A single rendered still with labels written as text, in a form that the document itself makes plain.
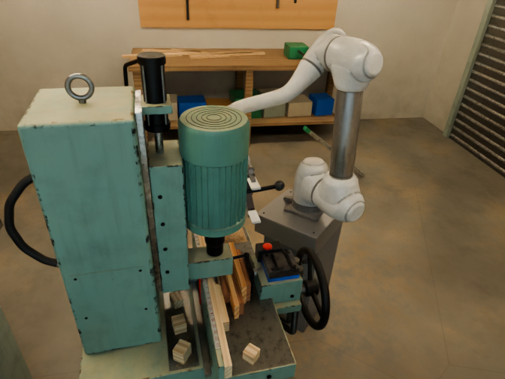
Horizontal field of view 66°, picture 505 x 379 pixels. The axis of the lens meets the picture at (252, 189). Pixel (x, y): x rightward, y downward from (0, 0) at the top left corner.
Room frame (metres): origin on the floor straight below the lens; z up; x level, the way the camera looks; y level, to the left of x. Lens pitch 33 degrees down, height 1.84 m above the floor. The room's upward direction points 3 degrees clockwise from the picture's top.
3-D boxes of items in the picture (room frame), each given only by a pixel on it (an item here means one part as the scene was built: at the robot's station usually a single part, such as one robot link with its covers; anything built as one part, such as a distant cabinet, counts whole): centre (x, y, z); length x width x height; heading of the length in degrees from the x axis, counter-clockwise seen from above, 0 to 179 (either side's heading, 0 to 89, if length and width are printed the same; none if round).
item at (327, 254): (1.61, -0.28, 0.30); 0.30 x 0.30 x 0.60; 58
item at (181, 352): (0.69, 0.18, 0.82); 0.04 x 0.04 x 0.05; 69
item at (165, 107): (0.85, 0.24, 1.53); 0.08 x 0.08 x 0.17; 16
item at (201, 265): (0.89, 0.12, 0.99); 0.14 x 0.07 x 0.09; 106
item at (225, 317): (0.98, 0.13, 0.92); 0.55 x 0.02 x 0.04; 16
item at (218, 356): (0.86, 0.13, 0.93); 0.60 x 0.02 x 0.06; 16
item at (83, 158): (0.81, 0.38, 1.16); 0.22 x 0.22 x 0.72; 16
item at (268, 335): (0.90, -0.01, 0.87); 0.61 x 0.30 x 0.06; 16
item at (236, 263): (0.91, 0.04, 0.94); 0.20 x 0.02 x 0.08; 16
